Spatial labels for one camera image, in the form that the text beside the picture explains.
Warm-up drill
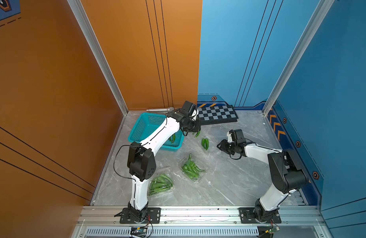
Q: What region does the green peppers bunch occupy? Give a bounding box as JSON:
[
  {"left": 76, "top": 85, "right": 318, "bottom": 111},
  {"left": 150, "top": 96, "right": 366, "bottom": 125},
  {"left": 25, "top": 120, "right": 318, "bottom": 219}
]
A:
[
  {"left": 181, "top": 154, "right": 206, "bottom": 180},
  {"left": 201, "top": 137, "right": 209, "bottom": 150},
  {"left": 149, "top": 174, "right": 174, "bottom": 196}
]

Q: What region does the teal plastic basket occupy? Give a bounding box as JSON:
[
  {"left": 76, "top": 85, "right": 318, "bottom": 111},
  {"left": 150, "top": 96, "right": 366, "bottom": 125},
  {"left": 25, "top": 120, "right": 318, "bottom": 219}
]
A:
[{"left": 128, "top": 113, "right": 184, "bottom": 151}]

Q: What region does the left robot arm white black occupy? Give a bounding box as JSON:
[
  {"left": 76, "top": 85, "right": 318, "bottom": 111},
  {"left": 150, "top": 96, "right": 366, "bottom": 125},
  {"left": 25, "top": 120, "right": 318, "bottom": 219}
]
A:
[{"left": 126, "top": 115, "right": 201, "bottom": 223}]

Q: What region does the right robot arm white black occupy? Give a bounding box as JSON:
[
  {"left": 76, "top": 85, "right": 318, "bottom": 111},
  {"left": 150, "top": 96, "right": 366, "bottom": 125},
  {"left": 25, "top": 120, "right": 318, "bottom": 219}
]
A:
[{"left": 217, "top": 139, "right": 308, "bottom": 223}]

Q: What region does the silver metal cylinder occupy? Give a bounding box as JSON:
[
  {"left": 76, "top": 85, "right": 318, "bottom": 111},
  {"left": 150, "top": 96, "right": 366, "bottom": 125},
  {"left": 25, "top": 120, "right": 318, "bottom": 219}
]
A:
[{"left": 146, "top": 107, "right": 175, "bottom": 113}]

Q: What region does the black white checkerboard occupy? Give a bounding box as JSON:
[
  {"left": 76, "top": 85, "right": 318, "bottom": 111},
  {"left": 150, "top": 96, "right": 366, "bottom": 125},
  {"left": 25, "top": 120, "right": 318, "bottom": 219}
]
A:
[{"left": 198, "top": 105, "right": 238, "bottom": 126}]

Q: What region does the clear clamshell container near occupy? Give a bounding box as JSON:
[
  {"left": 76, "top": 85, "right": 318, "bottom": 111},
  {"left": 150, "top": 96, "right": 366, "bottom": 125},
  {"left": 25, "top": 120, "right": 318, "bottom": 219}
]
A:
[{"left": 147, "top": 167, "right": 175, "bottom": 197}]

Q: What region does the right green circuit board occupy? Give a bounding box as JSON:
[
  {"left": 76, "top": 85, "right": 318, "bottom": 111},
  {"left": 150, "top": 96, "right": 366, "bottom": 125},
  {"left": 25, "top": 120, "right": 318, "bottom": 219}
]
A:
[{"left": 265, "top": 226, "right": 280, "bottom": 236}]

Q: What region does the green circuit board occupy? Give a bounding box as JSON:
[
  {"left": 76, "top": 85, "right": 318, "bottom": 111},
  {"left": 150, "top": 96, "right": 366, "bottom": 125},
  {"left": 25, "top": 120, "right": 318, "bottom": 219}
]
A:
[
  {"left": 265, "top": 226, "right": 280, "bottom": 236},
  {"left": 129, "top": 227, "right": 148, "bottom": 238}
]

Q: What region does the left green circuit board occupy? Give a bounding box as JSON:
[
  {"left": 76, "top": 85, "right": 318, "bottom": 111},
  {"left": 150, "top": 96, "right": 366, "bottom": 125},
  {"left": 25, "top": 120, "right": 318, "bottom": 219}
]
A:
[{"left": 129, "top": 227, "right": 148, "bottom": 238}]

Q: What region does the white vent grille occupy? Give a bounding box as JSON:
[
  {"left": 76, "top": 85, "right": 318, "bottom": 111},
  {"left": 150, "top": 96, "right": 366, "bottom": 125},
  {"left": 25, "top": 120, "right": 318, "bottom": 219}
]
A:
[{"left": 85, "top": 226, "right": 259, "bottom": 238}]

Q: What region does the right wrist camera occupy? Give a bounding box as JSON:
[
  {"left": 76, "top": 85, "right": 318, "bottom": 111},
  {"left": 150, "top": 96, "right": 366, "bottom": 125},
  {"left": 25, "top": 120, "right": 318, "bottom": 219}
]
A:
[{"left": 226, "top": 129, "right": 246, "bottom": 145}]

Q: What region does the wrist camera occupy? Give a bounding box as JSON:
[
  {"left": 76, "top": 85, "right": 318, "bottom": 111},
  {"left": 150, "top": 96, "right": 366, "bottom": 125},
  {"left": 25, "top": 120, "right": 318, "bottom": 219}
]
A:
[
  {"left": 182, "top": 101, "right": 198, "bottom": 119},
  {"left": 226, "top": 129, "right": 246, "bottom": 145}
]

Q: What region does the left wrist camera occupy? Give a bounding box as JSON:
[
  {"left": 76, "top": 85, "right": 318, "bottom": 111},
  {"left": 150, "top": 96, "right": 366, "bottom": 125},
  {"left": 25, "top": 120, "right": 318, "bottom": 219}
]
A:
[{"left": 182, "top": 101, "right": 198, "bottom": 119}]

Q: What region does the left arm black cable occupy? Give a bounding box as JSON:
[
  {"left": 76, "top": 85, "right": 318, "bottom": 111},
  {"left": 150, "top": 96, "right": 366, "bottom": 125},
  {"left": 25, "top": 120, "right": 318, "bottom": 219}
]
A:
[{"left": 113, "top": 144, "right": 136, "bottom": 180}]

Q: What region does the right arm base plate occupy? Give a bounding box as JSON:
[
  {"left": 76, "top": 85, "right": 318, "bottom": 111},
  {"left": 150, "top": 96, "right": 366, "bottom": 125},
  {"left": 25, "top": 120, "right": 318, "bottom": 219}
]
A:
[{"left": 238, "top": 207, "right": 282, "bottom": 224}]

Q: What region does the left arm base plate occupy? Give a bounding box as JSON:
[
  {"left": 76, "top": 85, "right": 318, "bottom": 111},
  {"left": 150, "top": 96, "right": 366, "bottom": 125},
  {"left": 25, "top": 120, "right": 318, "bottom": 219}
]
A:
[{"left": 119, "top": 207, "right": 161, "bottom": 225}]

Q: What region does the aluminium front rail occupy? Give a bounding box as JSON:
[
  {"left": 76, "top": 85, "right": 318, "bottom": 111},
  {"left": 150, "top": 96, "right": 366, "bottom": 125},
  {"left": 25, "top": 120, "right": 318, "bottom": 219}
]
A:
[{"left": 76, "top": 205, "right": 326, "bottom": 227}]

